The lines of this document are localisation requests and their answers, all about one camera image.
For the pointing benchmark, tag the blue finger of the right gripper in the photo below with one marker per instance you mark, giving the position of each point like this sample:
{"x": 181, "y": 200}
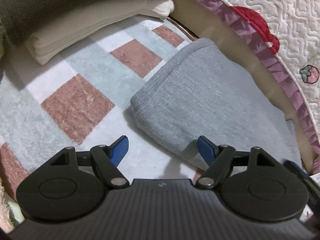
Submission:
{"x": 295, "y": 169}

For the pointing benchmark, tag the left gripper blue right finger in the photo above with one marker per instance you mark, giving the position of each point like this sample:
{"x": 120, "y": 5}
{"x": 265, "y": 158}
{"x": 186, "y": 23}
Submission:
{"x": 208, "y": 150}

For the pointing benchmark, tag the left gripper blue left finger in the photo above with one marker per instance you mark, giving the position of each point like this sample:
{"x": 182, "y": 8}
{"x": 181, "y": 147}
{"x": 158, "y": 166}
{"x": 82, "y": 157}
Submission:
{"x": 117, "y": 150}

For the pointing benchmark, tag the grey knit cat sweater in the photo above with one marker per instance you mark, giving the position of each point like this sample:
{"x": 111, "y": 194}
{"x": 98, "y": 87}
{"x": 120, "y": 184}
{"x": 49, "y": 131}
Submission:
{"x": 200, "y": 92}

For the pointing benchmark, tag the checkered plush blanket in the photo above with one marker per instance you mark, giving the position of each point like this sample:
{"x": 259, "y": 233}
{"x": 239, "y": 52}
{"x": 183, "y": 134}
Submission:
{"x": 81, "y": 98}

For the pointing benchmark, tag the folded cream garment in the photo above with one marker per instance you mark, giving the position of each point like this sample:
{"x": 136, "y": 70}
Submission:
{"x": 77, "y": 24}

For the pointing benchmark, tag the beige mattress edge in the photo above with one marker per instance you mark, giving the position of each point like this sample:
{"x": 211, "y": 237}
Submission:
{"x": 204, "y": 23}

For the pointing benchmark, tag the white quilt with red bears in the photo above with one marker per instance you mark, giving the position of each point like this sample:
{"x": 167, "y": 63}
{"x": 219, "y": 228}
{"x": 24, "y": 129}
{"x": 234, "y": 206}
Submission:
{"x": 284, "y": 34}

